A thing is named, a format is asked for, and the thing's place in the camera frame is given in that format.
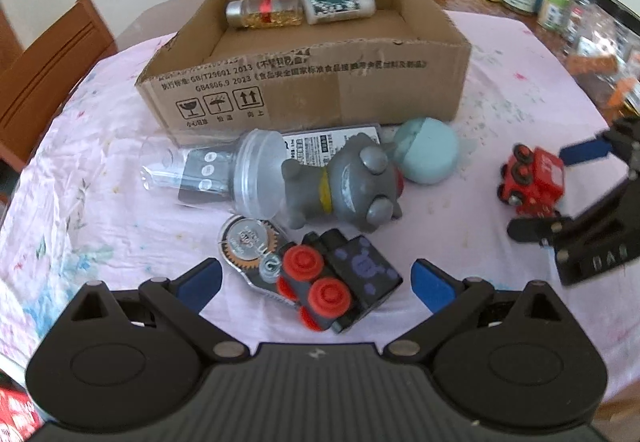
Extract green lidded container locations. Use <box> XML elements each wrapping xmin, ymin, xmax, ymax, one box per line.
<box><xmin>537</xmin><ymin>0</ymin><xmax>571</xmax><ymax>30</ymax></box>

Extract black toy train red wheels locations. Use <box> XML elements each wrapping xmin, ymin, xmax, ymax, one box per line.
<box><xmin>274</xmin><ymin>228</ymin><xmax>405</xmax><ymax>335</ymax></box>

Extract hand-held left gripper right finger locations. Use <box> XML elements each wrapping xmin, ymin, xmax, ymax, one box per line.
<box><xmin>381</xmin><ymin>258</ymin><xmax>578</xmax><ymax>364</ymax></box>

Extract grey toy figure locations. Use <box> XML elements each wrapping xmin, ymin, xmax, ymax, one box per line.
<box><xmin>280</xmin><ymin>132</ymin><xmax>405</xmax><ymax>234</ymax></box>

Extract brown cardboard box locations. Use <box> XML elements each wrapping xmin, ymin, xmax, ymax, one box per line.
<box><xmin>134</xmin><ymin>0</ymin><xmax>473</xmax><ymax>147</ymax></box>

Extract clear plastic wrapper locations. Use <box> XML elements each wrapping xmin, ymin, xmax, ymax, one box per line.
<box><xmin>140</xmin><ymin>134</ymin><xmax>236</xmax><ymax>195</ymax></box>

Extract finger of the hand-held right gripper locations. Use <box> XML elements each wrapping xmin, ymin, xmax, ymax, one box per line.
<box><xmin>506</xmin><ymin>216</ymin><xmax>577</xmax><ymax>247</ymax></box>
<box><xmin>559</xmin><ymin>132</ymin><xmax>631</xmax><ymax>168</ymax></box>

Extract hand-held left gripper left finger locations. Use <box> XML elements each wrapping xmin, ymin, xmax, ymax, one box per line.
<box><xmin>62</xmin><ymin>258</ymin><xmax>247</xmax><ymax>364</ymax></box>

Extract red toy fire truck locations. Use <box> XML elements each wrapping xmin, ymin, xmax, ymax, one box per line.
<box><xmin>499</xmin><ymin>143</ymin><xmax>568</xmax><ymax>218</ymax></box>

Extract wooden chair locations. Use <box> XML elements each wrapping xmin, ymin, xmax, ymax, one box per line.
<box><xmin>0</xmin><ymin>0</ymin><xmax>118</xmax><ymax>173</ymax></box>

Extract clear correction tape dispenser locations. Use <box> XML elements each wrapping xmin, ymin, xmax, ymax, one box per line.
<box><xmin>217</xmin><ymin>214</ymin><xmax>291</xmax><ymax>303</ymax></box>

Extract teal round case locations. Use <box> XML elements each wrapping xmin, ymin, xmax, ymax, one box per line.
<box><xmin>392</xmin><ymin>117</ymin><xmax>460</xmax><ymax>185</ymax></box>

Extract clear glass jar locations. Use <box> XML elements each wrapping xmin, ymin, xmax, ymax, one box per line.
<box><xmin>565</xmin><ymin>0</ymin><xmax>608</xmax><ymax>48</ymax></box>

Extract gold capsule bottle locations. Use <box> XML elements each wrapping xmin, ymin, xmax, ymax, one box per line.
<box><xmin>225</xmin><ymin>0</ymin><xmax>305</xmax><ymax>30</ymax></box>

